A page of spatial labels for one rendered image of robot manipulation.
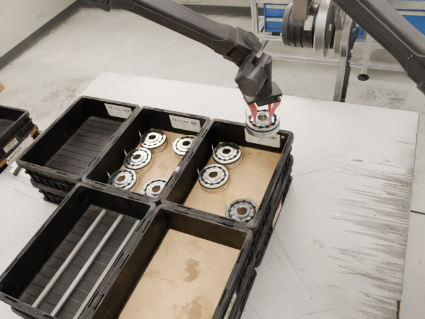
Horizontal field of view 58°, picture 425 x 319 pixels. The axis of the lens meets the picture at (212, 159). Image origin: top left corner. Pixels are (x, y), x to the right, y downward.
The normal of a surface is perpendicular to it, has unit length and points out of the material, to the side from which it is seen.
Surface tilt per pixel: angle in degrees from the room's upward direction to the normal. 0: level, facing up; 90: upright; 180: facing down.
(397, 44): 87
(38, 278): 0
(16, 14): 90
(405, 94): 0
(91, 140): 0
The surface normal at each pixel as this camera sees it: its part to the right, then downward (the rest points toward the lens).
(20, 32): 0.91, 0.18
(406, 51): -0.44, 0.65
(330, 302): -0.14, -0.69
